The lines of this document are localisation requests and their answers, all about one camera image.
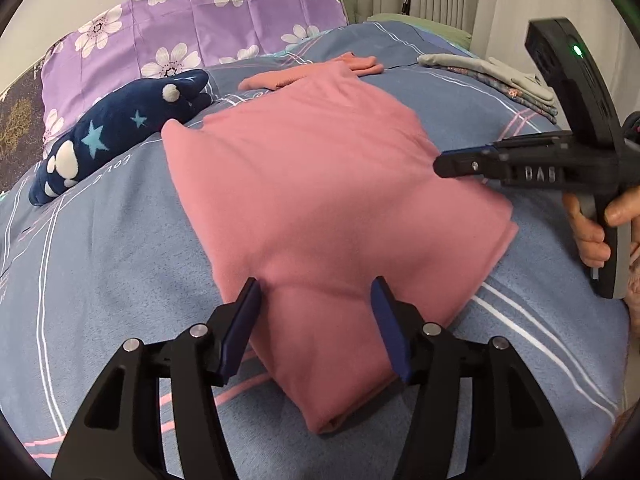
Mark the floral folded garment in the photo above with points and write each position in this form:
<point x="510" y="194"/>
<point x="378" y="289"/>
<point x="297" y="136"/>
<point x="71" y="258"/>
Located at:
<point x="525" y="100"/>

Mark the grey folded garment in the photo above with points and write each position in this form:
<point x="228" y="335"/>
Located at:
<point x="480" y="66"/>

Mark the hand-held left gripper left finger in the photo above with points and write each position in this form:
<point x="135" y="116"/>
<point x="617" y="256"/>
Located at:
<point x="240" y="325"/>

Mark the pink garment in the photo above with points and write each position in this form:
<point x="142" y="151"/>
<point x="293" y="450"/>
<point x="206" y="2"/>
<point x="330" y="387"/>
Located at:
<point x="310" y="185"/>

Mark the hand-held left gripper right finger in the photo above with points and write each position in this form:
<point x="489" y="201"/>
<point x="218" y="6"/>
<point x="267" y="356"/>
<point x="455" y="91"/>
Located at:
<point x="387" y="330"/>

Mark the navy star plush toy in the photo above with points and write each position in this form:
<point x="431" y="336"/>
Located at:
<point x="115" y="130"/>

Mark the blue striped bedsheet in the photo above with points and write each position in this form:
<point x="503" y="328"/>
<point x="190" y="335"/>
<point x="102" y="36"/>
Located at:
<point x="125" y="270"/>

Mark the person's right hand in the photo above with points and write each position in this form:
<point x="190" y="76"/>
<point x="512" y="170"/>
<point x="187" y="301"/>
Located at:
<point x="582" y="230"/>

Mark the dark patterned cloth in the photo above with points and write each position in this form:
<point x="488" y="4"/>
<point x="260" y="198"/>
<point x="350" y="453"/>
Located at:
<point x="15" y="130"/>

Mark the salmon orange garment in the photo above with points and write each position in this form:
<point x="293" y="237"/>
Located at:
<point x="280" y="79"/>

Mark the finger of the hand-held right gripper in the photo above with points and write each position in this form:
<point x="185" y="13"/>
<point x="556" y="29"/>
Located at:
<point x="475" y="150"/>
<point x="465" y="165"/>

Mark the purple floral pillow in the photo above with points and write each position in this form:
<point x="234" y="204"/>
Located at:
<point x="200" y="20"/>

